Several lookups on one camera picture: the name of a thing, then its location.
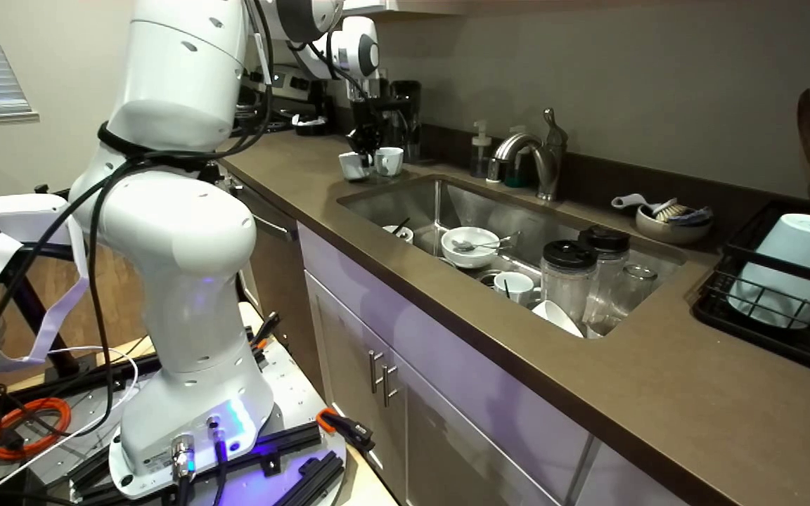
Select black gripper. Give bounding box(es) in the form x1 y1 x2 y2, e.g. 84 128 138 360
346 80 420 153

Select white mug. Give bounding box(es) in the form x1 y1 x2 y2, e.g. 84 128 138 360
374 146 405 176
339 152 372 183

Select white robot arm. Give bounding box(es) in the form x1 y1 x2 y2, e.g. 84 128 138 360
70 0 273 500

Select stainless steel sink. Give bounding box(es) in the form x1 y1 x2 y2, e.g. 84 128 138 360
344 176 680 328

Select small white cup in sink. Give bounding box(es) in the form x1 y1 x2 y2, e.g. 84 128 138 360
493 270 538 306

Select white plate in sink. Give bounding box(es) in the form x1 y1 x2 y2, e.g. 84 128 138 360
531 301 582 336

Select soap dispenser bottle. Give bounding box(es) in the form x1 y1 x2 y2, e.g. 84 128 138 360
469 120 493 176

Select metal spoon in bowl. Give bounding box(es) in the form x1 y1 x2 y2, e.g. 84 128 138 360
451 238 507 253

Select white bowl with spoon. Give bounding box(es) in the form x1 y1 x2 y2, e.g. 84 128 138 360
439 224 500 270

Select chrome kitchen faucet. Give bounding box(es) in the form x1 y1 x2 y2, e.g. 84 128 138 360
493 107 568 202

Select blender jar with black lid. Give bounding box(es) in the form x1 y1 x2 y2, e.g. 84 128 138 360
543 238 596 323

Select bowl with utensils on counter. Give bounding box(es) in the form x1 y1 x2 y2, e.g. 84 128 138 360
610 193 716 245

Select clear drinking glass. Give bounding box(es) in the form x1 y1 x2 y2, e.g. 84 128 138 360
621 264 659 306

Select lower kitchen cabinets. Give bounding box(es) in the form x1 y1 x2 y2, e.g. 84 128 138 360
239 186 717 506

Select black dish drying rack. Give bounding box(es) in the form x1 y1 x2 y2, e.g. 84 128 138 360
692 202 810 367

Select light blue cup in rack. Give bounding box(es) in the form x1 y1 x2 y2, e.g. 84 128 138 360
727 214 810 328

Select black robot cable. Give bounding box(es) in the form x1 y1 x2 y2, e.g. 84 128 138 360
0 0 277 443

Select orange cable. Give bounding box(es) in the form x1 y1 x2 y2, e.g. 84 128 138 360
0 392 76 462

